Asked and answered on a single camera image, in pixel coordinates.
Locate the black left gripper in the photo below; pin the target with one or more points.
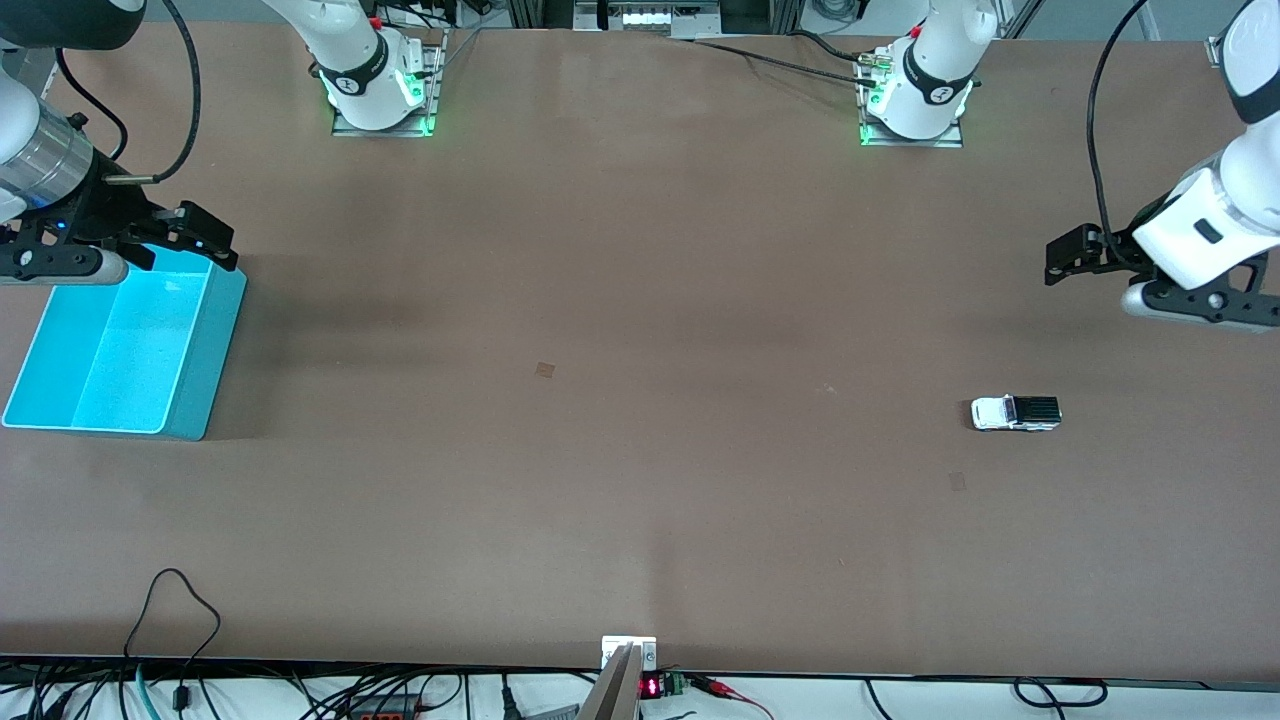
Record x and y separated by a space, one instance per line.
1116 248

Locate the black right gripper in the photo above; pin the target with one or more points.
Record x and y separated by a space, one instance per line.
108 212

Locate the white jeep toy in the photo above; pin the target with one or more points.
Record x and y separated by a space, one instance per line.
1000 412

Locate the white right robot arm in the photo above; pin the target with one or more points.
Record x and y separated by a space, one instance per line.
365 70

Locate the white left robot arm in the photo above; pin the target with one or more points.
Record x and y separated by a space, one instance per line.
935 70

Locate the turquoise plastic bin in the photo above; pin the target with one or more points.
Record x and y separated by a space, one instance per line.
130 360

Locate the orange black power strip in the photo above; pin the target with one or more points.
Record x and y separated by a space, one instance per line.
385 710

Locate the red clip lead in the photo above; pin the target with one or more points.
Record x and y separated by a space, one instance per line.
725 688

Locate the red LED display module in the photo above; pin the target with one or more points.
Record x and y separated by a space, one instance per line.
652 687

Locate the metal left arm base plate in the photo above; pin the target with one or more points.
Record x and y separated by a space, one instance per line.
950 140

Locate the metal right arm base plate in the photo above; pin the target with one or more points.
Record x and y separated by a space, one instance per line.
432 95

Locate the aluminium frame light unit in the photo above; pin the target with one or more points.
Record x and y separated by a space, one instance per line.
645 15

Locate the white mount bracket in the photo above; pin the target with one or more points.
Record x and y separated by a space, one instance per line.
645 645

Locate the grey camera mount bar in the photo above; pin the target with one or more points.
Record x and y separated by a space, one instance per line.
612 690

